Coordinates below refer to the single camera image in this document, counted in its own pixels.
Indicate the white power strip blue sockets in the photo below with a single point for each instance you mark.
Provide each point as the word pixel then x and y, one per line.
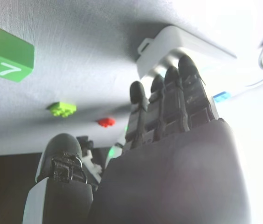
pixel 168 42

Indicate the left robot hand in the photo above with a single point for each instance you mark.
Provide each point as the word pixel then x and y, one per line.
pixel 168 175

